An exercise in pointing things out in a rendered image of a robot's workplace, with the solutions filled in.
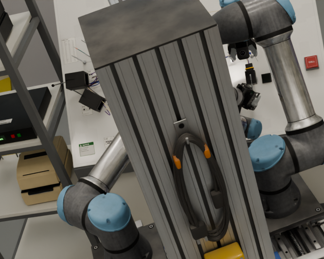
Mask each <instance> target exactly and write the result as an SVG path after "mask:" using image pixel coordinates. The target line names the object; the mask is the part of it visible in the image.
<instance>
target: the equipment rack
mask: <svg viewBox="0 0 324 259"><path fill-rule="evenodd" d="M25 2H26V5H27V7H28V9H29V11H27V12H22V13H18V14H13V15H9V17H10V19H11V22H12V24H13V27H12V29H11V31H10V33H9V35H8V38H7V40H6V42H5V41H4V39H3V37H2V35H1V33H0V77H1V76H6V75H8V76H9V78H10V80H11V82H12V84H13V86H14V88H15V90H11V91H6V92H0V96H1V95H6V94H11V93H17V94H18V96H19V98H20V100H21V102H22V104H23V106H24V108H25V110H26V113H27V115H28V117H29V119H30V121H31V123H32V125H33V127H34V129H35V131H36V133H37V138H35V139H29V140H23V141H18V142H12V143H6V144H0V222H3V221H10V220H17V219H24V218H25V220H24V223H23V226H22V229H21V232H20V235H19V238H18V241H17V244H16V247H15V250H14V253H13V256H12V259H93V254H92V249H91V246H93V245H96V244H98V243H101V241H100V239H99V237H97V236H95V235H93V234H91V233H89V232H86V231H84V230H82V229H79V228H77V227H75V226H71V225H69V224H68V223H67V222H65V221H63V220H62V219H61V218H60V217H59V215H58V212H57V200H53V201H48V202H43V203H37V204H33V205H28V206H27V205H26V204H25V202H24V200H23V198H22V196H21V191H22V190H21V189H20V187H19V184H18V181H17V179H16V169H17V163H18V160H19V154H20V153H21V152H27V151H34V150H40V149H45V151H46V153H47V155H48V157H49V159H50V162H51V164H52V166H53V168H54V170H55V172H56V174H57V176H58V178H59V180H60V182H61V184H62V186H63V188H65V187H66V186H69V185H76V183H77V182H78V178H77V176H76V174H75V171H74V165H73V167H72V171H71V176H70V177H69V175H68V173H67V171H66V169H65V167H64V165H63V163H62V161H61V159H60V156H59V154H58V152H57V150H56V148H55V146H54V144H53V139H54V137H55V134H56V131H57V128H58V125H59V122H60V119H61V116H62V113H63V110H64V107H65V104H66V101H65V92H64V84H59V83H62V82H63V76H62V67H61V60H60V57H59V55H58V53H57V50H56V48H55V46H54V43H53V41H52V39H51V36H50V34H49V32H48V29H47V27H46V25H45V22H44V20H43V18H42V15H41V13H40V11H39V8H38V6H37V4H36V1H35V0H25ZM29 23H30V24H29ZM28 24H29V26H28ZM27 26H28V28H27ZM26 28H27V30H26ZM36 29H37V30H38V32H39V34H40V37H41V39H42V41H43V44H44V46H45V48H46V51H47V53H48V55H49V57H50V60H51V62H52V64H53V67H54V69H55V71H56V73H57V76H58V78H59V80H60V81H59V82H53V83H48V84H43V85H38V86H32V87H26V85H25V83H24V81H23V79H22V77H21V75H20V73H19V70H18V67H19V64H20V62H21V60H22V58H23V56H24V54H25V52H26V50H27V47H28V45H29V43H30V41H31V39H32V37H33V35H34V33H35V30H36ZM25 30H26V32H25ZM24 32H25V34H24ZM23 34H24V36H23ZM22 36H23V38H22ZM21 38H22V40H21ZM20 40H21V42H20ZM19 42H20V44H19ZM18 44H19V46H18ZM17 46H18V48H17ZM16 48H17V50H16ZM15 50H16V52H15ZM14 52H15V55H14V57H13V58H12V56H13V54H14ZM52 84H54V85H55V84H59V85H55V86H54V87H52V86H51V85H52ZM46 86H47V87H48V89H49V91H50V93H51V95H52V97H51V99H50V103H49V105H48V108H47V111H46V113H45V116H44V119H43V120H42V119H41V117H40V114H39V112H38V110H37V108H36V106H35V104H34V102H33V100H32V98H31V96H30V94H29V91H28V90H31V89H36V88H41V87H46ZM60 92H62V93H61V95H60ZM59 95H60V98H59ZM58 98H59V101H58ZM57 101H58V104H57ZM56 104H57V107H56ZM55 107H56V110H55ZM54 110H55V113H54V115H53V112H54ZM52 115H53V118H52ZM51 118H52V121H51ZM50 121H51V124H50ZM49 124H50V127H49V130H48V131H47V129H48V126H49ZM16 153H19V154H17V155H18V157H17V156H16ZM10 154H12V155H10ZM4 155H6V156H4ZM1 156H2V157H3V159H2V157H1ZM0 259H4V258H3V256H2V254H1V253H0Z"/></svg>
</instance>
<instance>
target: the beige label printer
mask: <svg viewBox="0 0 324 259"><path fill-rule="evenodd" d="M53 144H54V146H55V148H56V150H57V152H58V154H59V156H60V159H61V161H62V163H63V165H64V167H65V169H66V171H67V173H68V175H69V177H70V176H71V171H72V167H73V157H72V154H71V152H70V150H69V149H68V147H67V145H66V143H65V140H64V138H63V136H61V135H60V136H55V137H54V139H53ZM16 179H17V181H18V184H19V187H20V189H21V190H22V191H21V196H22V198H23V200H24V202H25V204H26V205H27V206H28V205H33V204H39V203H43V202H48V201H53V200H58V197H59V194H60V193H61V191H62V190H63V189H64V188H63V186H62V184H61V182H60V180H59V178H58V176H57V174H56V172H55V170H54V168H53V166H52V164H51V162H50V159H49V157H48V155H47V153H46V151H45V149H40V150H34V151H27V152H21V154H20V157H19V160H18V163H17V169H16Z"/></svg>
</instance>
